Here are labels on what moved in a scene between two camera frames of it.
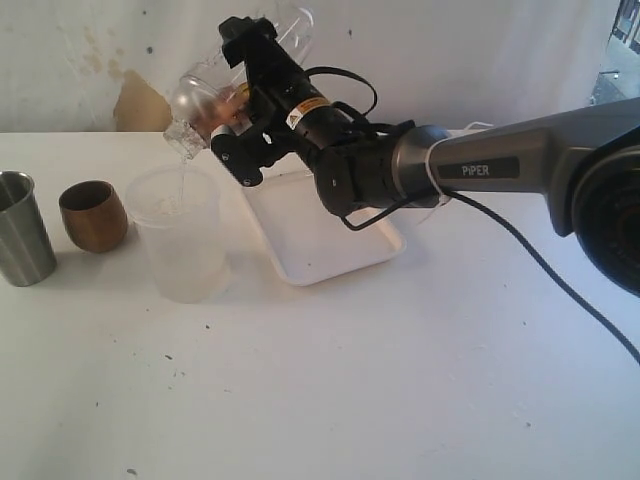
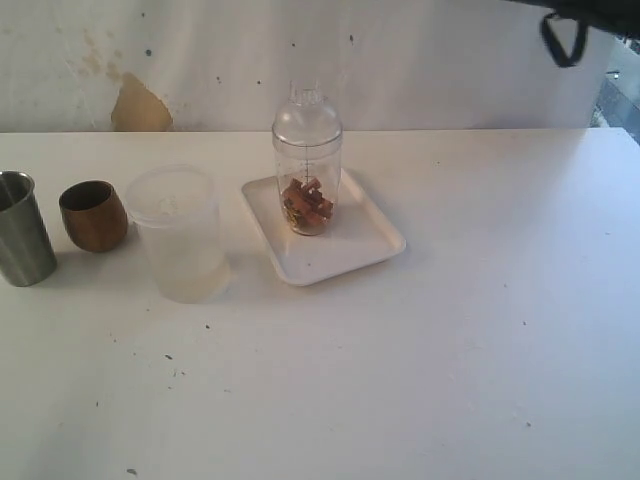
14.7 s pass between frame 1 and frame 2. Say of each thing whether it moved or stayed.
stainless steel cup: stayed
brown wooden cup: stayed
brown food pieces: moved
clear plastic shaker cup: moved
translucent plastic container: stayed
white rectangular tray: stayed
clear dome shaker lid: moved
